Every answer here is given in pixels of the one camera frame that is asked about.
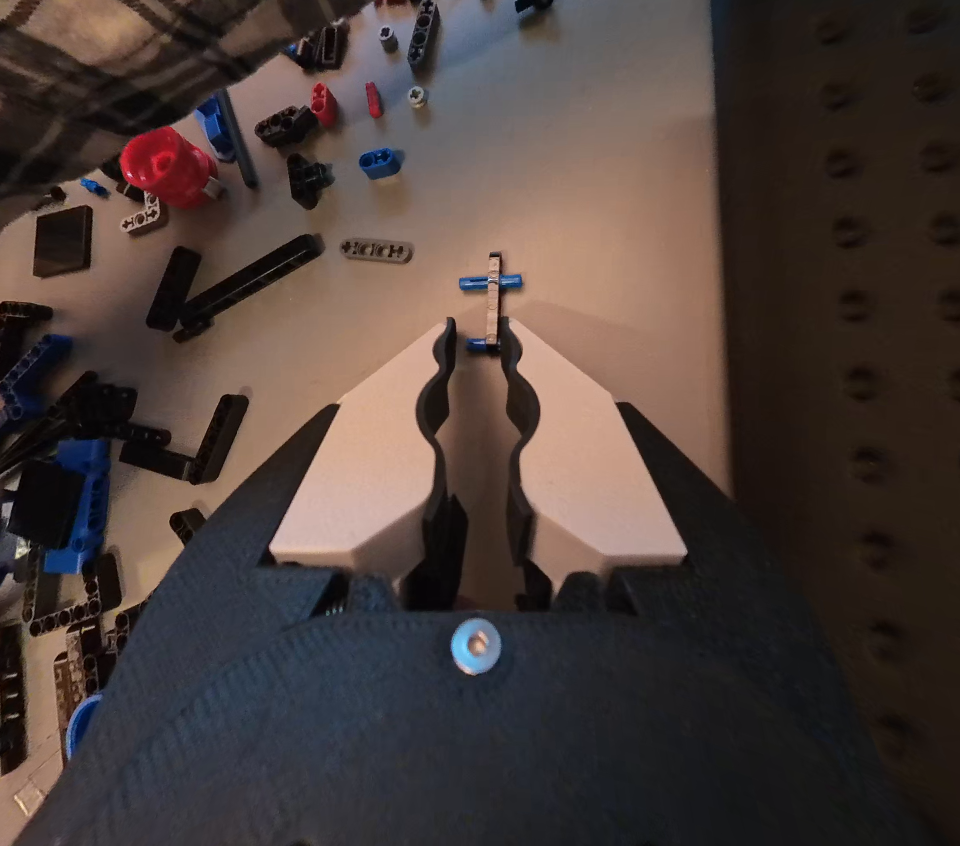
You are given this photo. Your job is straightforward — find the black thin beam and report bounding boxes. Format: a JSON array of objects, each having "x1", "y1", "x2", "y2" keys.
[{"x1": 483, "y1": 251, "x2": 505, "y2": 354}]

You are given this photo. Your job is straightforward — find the blue angled beam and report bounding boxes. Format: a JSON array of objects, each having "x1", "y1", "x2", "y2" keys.
[{"x1": 0, "y1": 334, "x2": 74, "y2": 420}]

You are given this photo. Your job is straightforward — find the blue toy panel piece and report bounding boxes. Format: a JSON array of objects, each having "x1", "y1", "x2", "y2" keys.
[{"x1": 43, "y1": 439, "x2": 114, "y2": 575}]

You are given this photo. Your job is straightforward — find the light grey angled beam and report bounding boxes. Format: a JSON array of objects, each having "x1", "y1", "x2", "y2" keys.
[{"x1": 120, "y1": 192, "x2": 168, "y2": 237}]

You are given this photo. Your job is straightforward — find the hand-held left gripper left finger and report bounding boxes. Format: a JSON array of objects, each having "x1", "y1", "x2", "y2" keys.
[{"x1": 268, "y1": 317, "x2": 470, "y2": 609}]

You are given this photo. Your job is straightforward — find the grey thin beam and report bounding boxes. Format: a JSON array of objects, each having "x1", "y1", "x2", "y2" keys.
[{"x1": 407, "y1": 0, "x2": 441, "y2": 75}]

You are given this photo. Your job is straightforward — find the small blue curved panel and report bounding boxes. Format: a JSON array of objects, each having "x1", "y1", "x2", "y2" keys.
[{"x1": 195, "y1": 97, "x2": 237, "y2": 161}]

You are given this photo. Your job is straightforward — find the long black axle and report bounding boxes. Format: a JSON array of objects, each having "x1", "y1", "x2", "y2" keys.
[{"x1": 216, "y1": 88, "x2": 260, "y2": 189}]

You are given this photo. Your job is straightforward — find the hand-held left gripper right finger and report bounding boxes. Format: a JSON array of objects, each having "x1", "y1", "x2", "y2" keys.
[{"x1": 498, "y1": 317, "x2": 689, "y2": 609}]

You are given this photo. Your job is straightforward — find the blue small connector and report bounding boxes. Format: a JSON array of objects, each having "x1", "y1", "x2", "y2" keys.
[{"x1": 358, "y1": 147, "x2": 406, "y2": 181}]

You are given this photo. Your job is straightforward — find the grey small connector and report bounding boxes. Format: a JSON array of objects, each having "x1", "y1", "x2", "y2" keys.
[{"x1": 339, "y1": 238, "x2": 415, "y2": 264}]

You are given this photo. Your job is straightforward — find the blue toy wheel hub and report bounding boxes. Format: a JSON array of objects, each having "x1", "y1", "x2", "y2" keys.
[{"x1": 66, "y1": 694, "x2": 102, "y2": 761}]

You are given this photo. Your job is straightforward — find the scattered black toy beams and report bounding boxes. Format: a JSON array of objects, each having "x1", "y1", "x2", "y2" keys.
[{"x1": 0, "y1": 103, "x2": 335, "y2": 780}]

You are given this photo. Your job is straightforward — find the black square panel piece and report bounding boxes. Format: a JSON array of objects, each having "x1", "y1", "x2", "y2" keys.
[
  {"x1": 33, "y1": 204, "x2": 95, "y2": 279},
  {"x1": 7, "y1": 462, "x2": 85, "y2": 547}
]

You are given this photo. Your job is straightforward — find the red toy wheel hub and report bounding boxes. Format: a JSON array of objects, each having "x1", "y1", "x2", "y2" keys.
[{"x1": 120, "y1": 126, "x2": 226, "y2": 210}]

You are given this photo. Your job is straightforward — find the grey desk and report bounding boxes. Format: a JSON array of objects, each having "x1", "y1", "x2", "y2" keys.
[{"x1": 0, "y1": 0, "x2": 732, "y2": 817}]

